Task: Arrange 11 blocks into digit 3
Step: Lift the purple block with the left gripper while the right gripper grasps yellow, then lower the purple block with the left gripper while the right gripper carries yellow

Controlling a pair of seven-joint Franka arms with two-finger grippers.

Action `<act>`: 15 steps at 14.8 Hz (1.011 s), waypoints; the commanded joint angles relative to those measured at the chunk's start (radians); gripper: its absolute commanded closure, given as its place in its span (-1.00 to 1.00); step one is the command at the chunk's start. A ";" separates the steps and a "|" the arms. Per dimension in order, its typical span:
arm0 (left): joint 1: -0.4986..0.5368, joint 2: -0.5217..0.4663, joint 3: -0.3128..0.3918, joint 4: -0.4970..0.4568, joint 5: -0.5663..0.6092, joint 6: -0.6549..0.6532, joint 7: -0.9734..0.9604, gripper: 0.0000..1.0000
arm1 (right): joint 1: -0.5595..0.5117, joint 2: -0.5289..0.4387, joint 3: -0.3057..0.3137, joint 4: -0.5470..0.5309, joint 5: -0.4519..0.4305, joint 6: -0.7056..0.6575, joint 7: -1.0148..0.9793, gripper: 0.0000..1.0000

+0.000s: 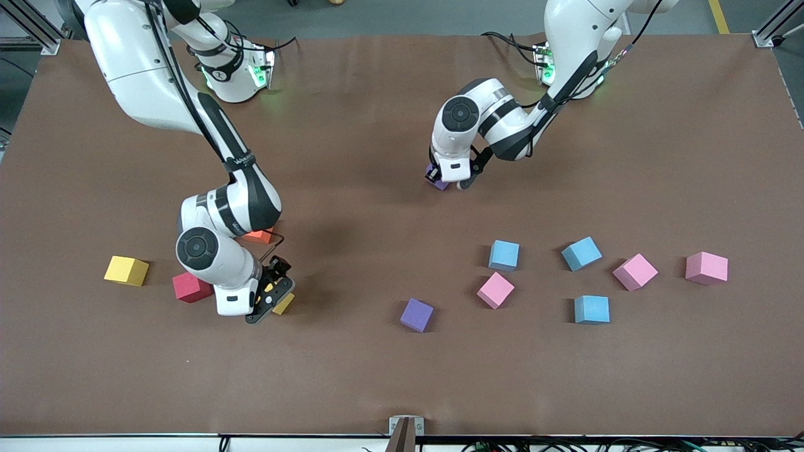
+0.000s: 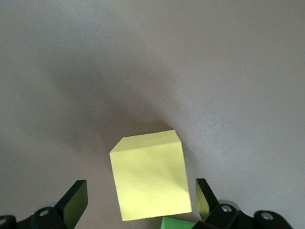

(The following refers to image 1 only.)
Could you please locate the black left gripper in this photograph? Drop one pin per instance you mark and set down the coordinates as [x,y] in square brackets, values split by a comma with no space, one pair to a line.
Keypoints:
[433,174]

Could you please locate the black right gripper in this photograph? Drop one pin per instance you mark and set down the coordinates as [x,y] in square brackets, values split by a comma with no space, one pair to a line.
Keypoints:
[277,269]

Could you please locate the purple foam cube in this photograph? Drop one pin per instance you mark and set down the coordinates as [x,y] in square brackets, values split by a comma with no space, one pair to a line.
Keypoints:
[441,184]
[417,314]

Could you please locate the yellow foam cube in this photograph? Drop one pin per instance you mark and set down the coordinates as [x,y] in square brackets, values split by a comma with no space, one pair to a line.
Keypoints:
[126,270]
[284,305]

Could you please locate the orange foam cube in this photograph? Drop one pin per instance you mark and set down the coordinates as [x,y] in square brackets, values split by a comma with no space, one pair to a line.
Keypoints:
[257,237]

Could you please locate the red foam cube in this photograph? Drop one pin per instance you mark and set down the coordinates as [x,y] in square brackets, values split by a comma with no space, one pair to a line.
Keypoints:
[188,287]

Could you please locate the blue foam cube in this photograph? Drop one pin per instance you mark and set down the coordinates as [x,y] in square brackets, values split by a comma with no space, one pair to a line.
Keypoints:
[592,309]
[581,253]
[504,255]

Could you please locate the pink foam cube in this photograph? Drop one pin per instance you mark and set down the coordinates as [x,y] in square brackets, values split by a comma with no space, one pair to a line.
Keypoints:
[706,268]
[635,272]
[495,290]

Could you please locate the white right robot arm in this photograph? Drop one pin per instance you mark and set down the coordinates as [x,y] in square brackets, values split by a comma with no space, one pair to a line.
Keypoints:
[132,69]

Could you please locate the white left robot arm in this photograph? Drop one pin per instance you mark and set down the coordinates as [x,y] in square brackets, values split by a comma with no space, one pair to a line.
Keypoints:
[578,37]

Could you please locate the brown table mat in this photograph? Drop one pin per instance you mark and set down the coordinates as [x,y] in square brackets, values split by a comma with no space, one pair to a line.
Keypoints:
[352,376]

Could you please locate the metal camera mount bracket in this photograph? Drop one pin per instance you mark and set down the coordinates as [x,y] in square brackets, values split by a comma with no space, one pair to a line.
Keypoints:
[406,433]

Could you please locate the aluminium frame profile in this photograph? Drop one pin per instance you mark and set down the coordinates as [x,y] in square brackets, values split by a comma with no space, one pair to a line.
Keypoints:
[765,37]
[49,45]

